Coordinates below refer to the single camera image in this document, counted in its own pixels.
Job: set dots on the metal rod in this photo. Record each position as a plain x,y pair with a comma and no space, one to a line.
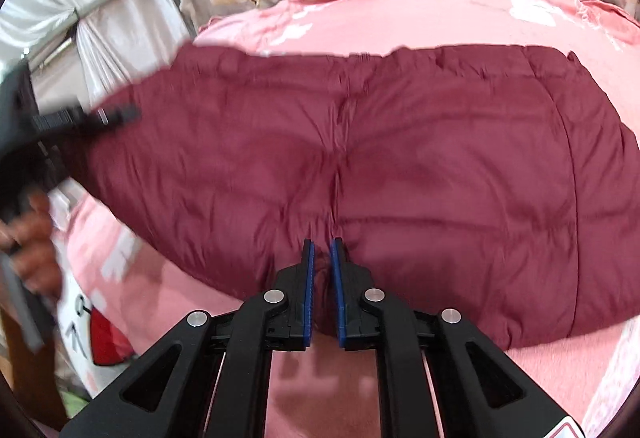
50,46

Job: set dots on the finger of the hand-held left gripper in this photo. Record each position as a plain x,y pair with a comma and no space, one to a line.
85,120

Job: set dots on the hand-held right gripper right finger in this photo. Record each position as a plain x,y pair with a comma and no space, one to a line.
350,313

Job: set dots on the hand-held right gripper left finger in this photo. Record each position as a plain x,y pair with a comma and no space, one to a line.
300,313

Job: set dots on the pink blanket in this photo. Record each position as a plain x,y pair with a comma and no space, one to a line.
350,17

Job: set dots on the person's left hand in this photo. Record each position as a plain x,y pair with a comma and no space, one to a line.
37,248

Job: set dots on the brown wooden board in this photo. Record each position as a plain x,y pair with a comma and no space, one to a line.
30,368

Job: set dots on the white and red bag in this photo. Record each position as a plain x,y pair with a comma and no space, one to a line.
107,338

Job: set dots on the green cloth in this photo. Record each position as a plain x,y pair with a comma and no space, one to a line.
76,403

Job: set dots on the maroon puffer jacket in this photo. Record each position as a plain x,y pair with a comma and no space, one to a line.
400,167

